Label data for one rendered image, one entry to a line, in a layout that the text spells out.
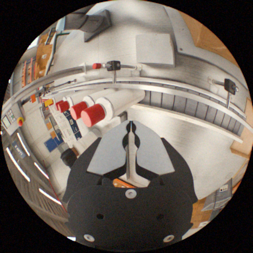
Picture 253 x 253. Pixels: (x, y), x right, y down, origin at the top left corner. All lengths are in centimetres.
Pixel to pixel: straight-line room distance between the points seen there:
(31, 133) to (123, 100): 817
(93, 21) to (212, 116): 64
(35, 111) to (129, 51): 790
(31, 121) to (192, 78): 823
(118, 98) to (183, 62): 25
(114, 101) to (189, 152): 39
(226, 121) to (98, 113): 37
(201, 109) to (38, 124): 818
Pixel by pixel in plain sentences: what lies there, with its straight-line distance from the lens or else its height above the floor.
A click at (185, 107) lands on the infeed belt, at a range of 29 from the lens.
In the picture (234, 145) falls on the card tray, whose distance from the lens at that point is 52.
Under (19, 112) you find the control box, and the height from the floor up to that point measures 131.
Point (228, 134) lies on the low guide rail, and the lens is 34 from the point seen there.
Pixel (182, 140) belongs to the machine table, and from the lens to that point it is 41.
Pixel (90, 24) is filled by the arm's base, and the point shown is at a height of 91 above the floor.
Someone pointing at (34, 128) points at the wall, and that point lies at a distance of 816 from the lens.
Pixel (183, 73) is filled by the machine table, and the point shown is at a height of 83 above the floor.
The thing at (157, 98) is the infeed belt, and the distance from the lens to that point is 29.
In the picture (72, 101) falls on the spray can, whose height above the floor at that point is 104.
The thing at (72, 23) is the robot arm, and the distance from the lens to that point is 51.
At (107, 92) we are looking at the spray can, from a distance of 24.
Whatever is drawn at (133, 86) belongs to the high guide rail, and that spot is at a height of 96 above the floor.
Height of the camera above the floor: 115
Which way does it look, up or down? 45 degrees down
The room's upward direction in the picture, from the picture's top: 132 degrees counter-clockwise
